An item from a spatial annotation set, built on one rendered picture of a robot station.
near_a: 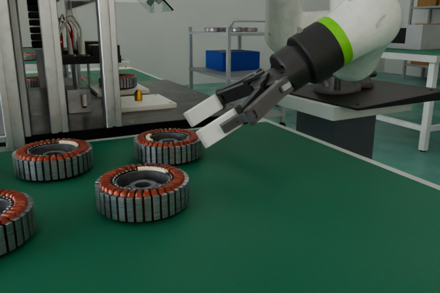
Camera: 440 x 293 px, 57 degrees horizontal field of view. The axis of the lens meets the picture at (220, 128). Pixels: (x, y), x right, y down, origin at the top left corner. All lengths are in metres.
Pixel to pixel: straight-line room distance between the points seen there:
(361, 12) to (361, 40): 0.05
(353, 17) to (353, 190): 0.29
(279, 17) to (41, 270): 1.00
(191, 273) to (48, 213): 0.21
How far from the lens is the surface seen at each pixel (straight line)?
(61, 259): 0.43
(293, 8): 1.24
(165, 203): 0.46
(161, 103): 0.98
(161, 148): 0.63
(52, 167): 0.61
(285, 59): 0.68
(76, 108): 0.98
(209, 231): 0.45
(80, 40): 0.97
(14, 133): 0.80
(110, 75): 0.81
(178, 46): 6.71
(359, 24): 0.71
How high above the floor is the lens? 0.96
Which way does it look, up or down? 14 degrees down
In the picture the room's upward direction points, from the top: straight up
